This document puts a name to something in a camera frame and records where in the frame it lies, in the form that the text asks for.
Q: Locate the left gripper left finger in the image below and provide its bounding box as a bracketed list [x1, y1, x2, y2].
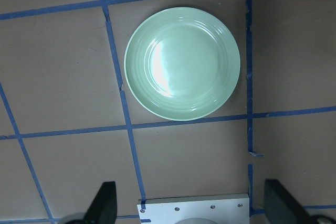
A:
[82, 182, 117, 224]

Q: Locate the left green plate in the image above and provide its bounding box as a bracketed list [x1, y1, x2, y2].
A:
[124, 7, 241, 121]

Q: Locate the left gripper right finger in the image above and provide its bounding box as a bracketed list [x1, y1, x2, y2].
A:
[264, 179, 318, 224]

